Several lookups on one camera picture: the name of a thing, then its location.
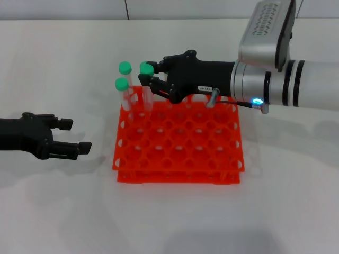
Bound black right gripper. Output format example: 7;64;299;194
137;50;236;104

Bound green-capped tube black graduations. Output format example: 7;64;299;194
139;64;156;119

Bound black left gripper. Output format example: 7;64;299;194
0;113;92;161

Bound orange plastic test tube rack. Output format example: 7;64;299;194
111;85;246;185

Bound grey right wrist camera housing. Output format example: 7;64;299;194
238;0;297;72

